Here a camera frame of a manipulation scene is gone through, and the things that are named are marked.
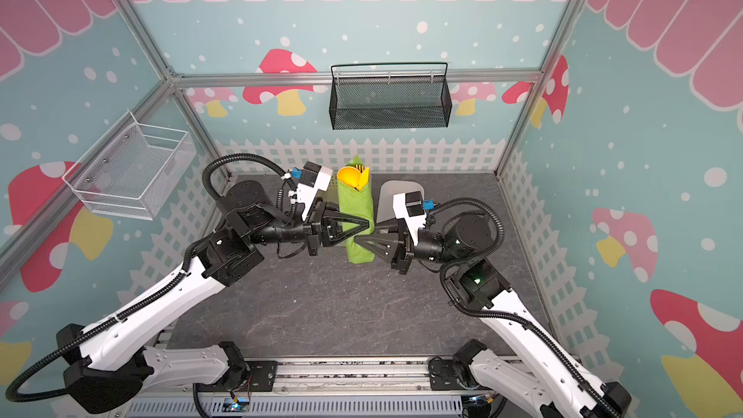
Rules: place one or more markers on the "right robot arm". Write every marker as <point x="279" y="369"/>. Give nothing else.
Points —
<point x="460" y="235"/>

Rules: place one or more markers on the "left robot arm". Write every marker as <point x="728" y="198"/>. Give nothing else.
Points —
<point x="105" y="364"/>

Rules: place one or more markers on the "green perforated plastic basket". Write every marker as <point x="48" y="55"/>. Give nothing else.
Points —
<point x="331" y="201"/>

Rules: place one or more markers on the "aluminium mounting rail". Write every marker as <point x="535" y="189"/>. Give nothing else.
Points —
<point x="350" y="387"/>

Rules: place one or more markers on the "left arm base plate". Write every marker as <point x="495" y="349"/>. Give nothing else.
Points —
<point x="259" y="377"/>

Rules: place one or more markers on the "white wire mesh basket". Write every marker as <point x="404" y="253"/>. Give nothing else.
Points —
<point x="131" y="171"/>

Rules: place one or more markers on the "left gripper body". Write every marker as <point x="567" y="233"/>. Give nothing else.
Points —
<point x="310" y="231"/>

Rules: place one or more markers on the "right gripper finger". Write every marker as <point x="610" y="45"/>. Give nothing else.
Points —
<point x="384" y="231"/>
<point x="383" y="247"/>

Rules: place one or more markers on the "orange plastic fork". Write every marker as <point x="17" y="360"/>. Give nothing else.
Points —
<point x="364" y="177"/>

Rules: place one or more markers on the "orange plastic spoon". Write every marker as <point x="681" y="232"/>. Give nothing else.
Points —
<point x="349" y="176"/>

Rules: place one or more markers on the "green paper napkin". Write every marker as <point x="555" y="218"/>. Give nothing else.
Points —
<point x="356" y="199"/>

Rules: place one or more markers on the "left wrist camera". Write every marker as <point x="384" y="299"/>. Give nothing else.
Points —
<point x="312" y="179"/>

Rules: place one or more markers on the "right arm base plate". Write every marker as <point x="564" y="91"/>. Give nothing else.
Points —
<point x="449" y="374"/>

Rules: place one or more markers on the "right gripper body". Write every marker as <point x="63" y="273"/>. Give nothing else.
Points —
<point x="402" y="249"/>

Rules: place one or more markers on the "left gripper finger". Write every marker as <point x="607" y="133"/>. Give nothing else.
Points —
<point x="348" y="220"/>
<point x="335" y="234"/>

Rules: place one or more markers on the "black wire mesh basket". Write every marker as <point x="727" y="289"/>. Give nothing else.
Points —
<point x="387" y="96"/>

